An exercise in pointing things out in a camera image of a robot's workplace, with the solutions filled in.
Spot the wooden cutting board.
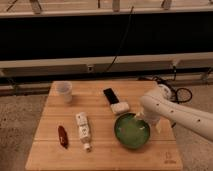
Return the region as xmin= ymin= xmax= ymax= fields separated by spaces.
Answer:
xmin=26 ymin=81 xmax=183 ymax=171

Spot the dark red chili pepper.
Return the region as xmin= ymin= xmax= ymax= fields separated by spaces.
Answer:
xmin=58 ymin=126 xmax=68 ymax=148

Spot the black rectangular block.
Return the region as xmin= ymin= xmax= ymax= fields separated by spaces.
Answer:
xmin=104 ymin=88 xmax=119 ymax=104

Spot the white horizontal rail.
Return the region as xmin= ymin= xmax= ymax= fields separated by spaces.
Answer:
xmin=0 ymin=52 xmax=213 ymax=77

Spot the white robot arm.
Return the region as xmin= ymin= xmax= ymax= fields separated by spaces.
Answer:
xmin=136 ymin=84 xmax=213 ymax=142

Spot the clear plastic cup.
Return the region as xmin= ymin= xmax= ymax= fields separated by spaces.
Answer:
xmin=56 ymin=81 xmax=72 ymax=103

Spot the white tube bottle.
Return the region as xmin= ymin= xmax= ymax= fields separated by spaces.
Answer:
xmin=76 ymin=112 xmax=91 ymax=152

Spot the green ceramic bowl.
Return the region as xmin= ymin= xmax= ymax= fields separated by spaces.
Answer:
xmin=114 ymin=113 xmax=150 ymax=149

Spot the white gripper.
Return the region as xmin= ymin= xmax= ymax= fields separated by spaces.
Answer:
xmin=134 ymin=108 xmax=162 ymax=134

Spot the black hanging cable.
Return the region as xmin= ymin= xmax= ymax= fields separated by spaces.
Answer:
xmin=101 ymin=5 xmax=135 ymax=74

